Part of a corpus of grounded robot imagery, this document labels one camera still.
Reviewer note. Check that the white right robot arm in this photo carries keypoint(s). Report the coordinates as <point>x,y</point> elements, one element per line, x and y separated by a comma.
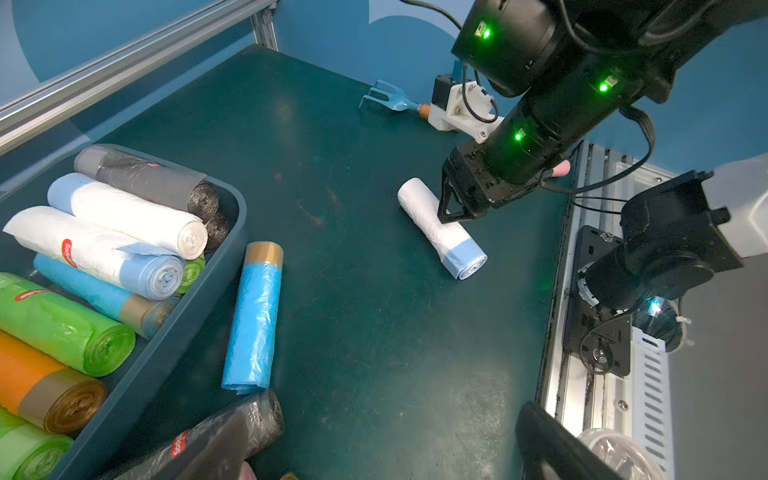
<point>571,64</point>

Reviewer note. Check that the white roll blue end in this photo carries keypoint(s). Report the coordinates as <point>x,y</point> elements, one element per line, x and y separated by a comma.
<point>101,204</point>

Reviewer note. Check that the white roll red label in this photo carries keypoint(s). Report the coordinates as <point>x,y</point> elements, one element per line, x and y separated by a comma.
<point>113,257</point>

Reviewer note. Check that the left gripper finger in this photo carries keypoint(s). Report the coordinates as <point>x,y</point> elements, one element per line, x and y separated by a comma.
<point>548,450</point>

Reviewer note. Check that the blue bag roll gold end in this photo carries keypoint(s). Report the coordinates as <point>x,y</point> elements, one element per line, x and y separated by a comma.
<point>145,317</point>

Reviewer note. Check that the teal plastic storage box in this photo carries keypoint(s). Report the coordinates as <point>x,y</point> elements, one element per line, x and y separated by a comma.
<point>172,381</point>

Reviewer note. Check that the metal rail frame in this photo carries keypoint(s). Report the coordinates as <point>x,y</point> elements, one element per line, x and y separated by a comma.
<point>637,405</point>

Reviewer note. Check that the metal enclosure frame bar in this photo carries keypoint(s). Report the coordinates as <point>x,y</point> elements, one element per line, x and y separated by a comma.
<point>72,92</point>

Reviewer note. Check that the right clear round dish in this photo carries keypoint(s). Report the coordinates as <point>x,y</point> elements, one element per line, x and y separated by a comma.
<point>621,453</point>

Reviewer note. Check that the blue garden fork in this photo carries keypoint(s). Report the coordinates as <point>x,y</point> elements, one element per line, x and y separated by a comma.
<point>394,98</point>

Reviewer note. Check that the orange bag roll gold end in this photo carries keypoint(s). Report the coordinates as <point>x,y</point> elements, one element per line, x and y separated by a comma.
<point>45,392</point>

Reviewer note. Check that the green bag roll red label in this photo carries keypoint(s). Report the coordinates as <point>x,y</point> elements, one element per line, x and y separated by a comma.
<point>71,333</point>

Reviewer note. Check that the dark grey bag roll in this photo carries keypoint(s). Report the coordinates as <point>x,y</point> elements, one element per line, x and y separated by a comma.
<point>216,447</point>

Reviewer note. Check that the small white roll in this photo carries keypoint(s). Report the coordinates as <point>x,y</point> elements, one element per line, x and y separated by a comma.
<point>456,249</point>

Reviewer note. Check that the translucent grey roll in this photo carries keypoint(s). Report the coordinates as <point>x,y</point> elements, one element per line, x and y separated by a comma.
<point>174,187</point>

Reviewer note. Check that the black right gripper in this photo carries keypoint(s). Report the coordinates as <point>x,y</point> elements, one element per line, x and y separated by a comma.
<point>469,189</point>

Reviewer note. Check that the bright green bag roll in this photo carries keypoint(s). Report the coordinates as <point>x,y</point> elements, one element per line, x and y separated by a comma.
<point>192,270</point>

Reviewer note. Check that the light green bag roll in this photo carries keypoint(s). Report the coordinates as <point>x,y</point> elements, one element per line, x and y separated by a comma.
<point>27,451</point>

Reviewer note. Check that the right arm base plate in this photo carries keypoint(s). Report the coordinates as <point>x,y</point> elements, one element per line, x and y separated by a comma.
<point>592,334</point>

